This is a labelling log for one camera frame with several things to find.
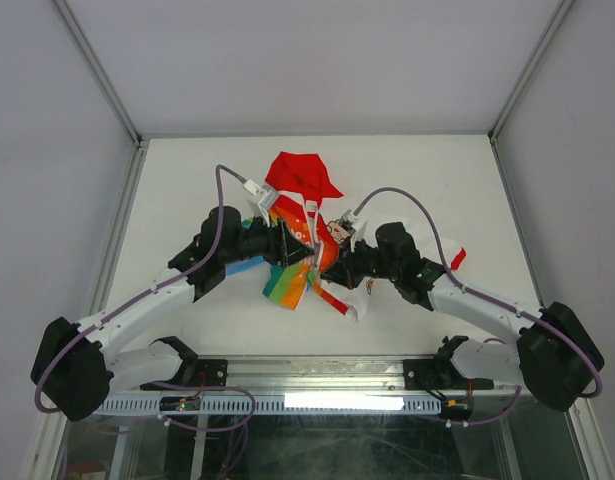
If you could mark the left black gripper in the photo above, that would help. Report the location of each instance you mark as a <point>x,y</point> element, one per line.
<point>283,247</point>

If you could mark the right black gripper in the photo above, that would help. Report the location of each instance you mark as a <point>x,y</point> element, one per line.
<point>342,270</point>

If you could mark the white red rainbow kids jacket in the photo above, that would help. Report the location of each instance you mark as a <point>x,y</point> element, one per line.
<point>307,202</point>

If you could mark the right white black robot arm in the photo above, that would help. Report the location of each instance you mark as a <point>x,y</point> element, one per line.
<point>545,350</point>

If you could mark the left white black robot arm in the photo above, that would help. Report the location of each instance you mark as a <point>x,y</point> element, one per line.
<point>78,364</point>

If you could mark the small black connector box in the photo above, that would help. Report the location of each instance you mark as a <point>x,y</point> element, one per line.
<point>456,410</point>

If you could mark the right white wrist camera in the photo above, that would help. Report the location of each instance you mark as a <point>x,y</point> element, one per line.
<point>351,229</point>

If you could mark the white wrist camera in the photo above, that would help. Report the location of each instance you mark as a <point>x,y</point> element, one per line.
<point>262,198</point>
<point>351,229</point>

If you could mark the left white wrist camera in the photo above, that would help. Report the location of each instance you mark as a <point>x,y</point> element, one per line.
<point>262,198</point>

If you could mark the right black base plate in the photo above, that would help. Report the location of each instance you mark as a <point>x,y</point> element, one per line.
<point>432,374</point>

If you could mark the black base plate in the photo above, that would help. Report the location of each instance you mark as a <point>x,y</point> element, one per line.
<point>195,373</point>
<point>432,374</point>

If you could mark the aluminium mounting rail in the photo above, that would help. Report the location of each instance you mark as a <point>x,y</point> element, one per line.
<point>269,374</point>

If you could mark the white slotted cable duct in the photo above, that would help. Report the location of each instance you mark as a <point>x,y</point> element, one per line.
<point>136,405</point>

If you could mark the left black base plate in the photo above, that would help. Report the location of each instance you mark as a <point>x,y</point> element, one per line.
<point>195,373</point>

